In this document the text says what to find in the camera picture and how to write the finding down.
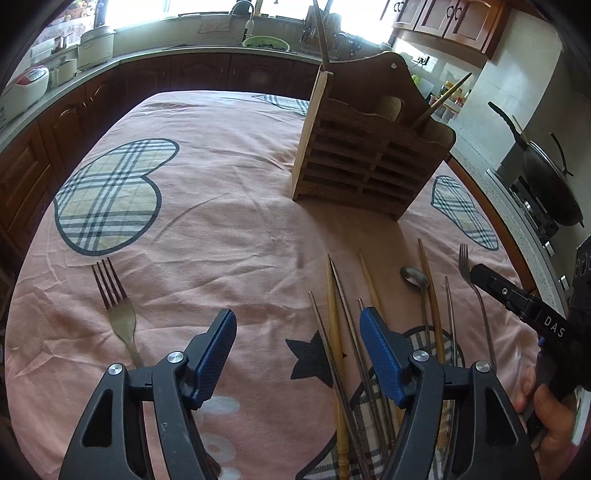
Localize small metal fork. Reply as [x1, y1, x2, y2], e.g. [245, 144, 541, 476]
[458, 244, 498, 370]

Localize fruit wall poster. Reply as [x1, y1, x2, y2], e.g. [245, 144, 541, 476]
[58, 0, 100, 24]

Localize light wooden chopstick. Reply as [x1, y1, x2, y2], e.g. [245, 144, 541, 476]
[325, 253, 354, 480]

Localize white pink rice cooker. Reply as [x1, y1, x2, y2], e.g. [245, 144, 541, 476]
[0, 66, 51, 130]

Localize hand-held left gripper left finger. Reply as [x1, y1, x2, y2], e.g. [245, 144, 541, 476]
[58, 308, 238, 480]

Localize metal spoon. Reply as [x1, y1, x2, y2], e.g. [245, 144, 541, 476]
[399, 265, 432, 358]

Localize large metal fork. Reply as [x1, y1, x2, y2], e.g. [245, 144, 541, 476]
[91, 257, 145, 370]

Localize kitchen window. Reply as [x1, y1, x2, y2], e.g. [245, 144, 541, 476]
[99, 0, 398, 33]

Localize black wok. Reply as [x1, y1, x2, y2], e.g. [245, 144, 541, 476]
[488, 102, 586, 228]

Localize dark chopstick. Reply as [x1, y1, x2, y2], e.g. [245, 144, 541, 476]
[312, 0, 329, 70]
[323, 0, 334, 65]

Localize grey kitchen countertop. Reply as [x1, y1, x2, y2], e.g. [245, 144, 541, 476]
[0, 44, 324, 148]

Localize gas stove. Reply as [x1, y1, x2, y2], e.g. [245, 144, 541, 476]
[508, 178, 561, 257]

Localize green basin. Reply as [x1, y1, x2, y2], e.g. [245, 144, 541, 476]
[242, 36, 291, 52]

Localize seasoning bottles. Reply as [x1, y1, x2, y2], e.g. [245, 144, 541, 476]
[431, 80, 472, 121]

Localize round wooden spoon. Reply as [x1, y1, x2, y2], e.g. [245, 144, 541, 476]
[373, 95, 403, 123]

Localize small white pot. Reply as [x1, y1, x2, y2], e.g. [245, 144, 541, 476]
[47, 55, 78, 89]

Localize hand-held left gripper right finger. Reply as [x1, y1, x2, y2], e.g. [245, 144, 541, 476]
[359, 307, 543, 480]

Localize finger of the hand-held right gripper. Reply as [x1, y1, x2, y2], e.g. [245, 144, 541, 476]
[470, 263, 542, 322]

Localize pink plaid heart tablecloth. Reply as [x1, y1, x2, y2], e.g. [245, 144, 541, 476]
[4, 90, 536, 480]

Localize person's right hand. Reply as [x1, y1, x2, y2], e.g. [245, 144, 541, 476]
[513, 367, 580, 450]

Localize wooden slatted utensil holder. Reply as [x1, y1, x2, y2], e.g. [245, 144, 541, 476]
[291, 52, 458, 220]

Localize kitchen faucet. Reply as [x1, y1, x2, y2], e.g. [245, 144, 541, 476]
[230, 0, 257, 40]

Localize large white cooker pot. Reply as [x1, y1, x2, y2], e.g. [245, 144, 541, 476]
[76, 25, 116, 71]

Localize wooden wall cabinets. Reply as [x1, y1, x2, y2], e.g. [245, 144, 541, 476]
[379, 0, 513, 58]

